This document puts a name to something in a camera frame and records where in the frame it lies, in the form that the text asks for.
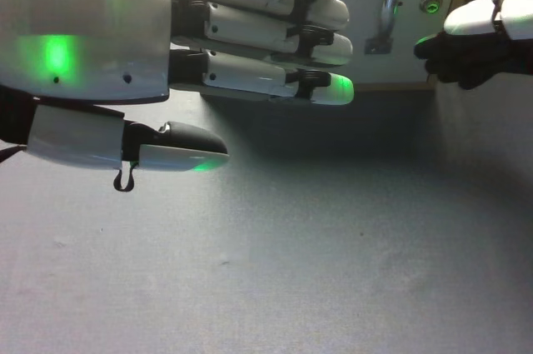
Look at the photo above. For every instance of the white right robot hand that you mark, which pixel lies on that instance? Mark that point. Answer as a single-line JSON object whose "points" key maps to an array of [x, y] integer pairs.
{"points": [[479, 21]]}

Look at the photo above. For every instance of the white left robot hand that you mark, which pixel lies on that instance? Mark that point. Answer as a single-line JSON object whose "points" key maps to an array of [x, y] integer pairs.
{"points": [[83, 16]]}

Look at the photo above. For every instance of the white cabinet door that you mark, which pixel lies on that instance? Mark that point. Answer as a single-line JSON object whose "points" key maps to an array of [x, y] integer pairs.
{"points": [[410, 66]]}

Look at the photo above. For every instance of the metal door lock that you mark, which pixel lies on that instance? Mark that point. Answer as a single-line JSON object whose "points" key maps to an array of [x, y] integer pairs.
{"points": [[430, 3]]}

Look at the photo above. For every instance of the grey table cloth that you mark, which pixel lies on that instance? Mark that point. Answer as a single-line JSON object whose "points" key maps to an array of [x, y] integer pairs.
{"points": [[266, 266]]}

